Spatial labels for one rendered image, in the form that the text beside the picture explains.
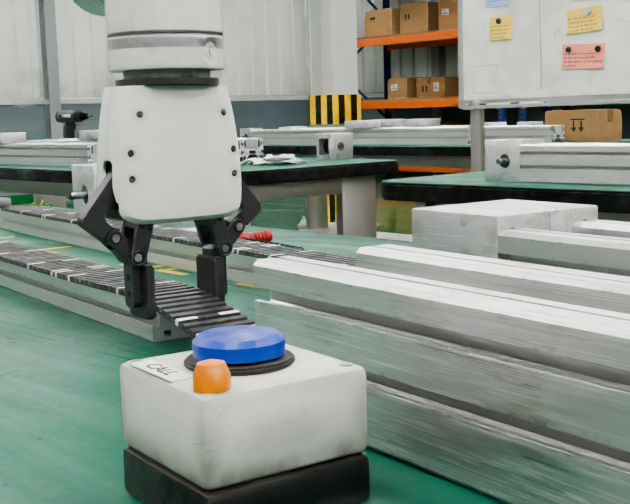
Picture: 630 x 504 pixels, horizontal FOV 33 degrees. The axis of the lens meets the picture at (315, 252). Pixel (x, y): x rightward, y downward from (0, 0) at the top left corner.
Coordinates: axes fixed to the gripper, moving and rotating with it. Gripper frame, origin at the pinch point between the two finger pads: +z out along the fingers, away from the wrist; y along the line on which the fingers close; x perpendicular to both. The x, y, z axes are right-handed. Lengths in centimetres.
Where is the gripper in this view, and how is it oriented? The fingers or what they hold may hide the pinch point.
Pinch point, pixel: (176, 288)
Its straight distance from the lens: 79.3
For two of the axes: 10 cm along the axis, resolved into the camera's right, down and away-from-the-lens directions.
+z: 0.3, 9.9, 1.3
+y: -8.2, 1.0, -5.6
